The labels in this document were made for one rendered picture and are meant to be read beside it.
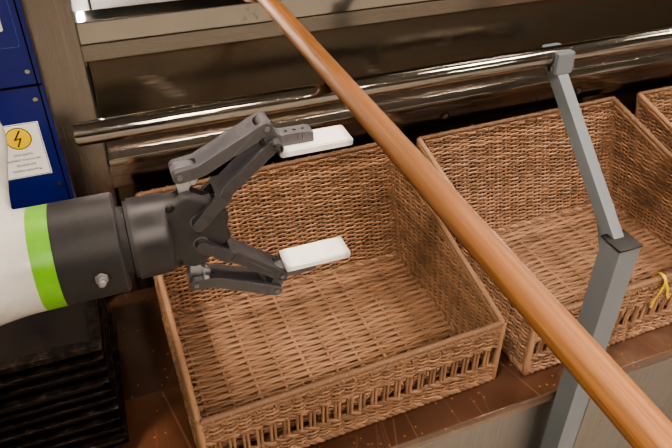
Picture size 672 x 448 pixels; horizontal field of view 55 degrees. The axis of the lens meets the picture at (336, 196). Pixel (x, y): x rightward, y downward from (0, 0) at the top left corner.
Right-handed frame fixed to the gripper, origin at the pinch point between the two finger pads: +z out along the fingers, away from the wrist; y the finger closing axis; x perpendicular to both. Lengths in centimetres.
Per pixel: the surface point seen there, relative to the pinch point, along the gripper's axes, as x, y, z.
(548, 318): 22.6, -1.3, 8.7
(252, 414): -13, 48, -8
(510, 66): -26.4, 2.6, 38.1
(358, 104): -15.3, -1.4, 8.7
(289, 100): -26.4, 2.3, 3.3
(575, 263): -36, 60, 72
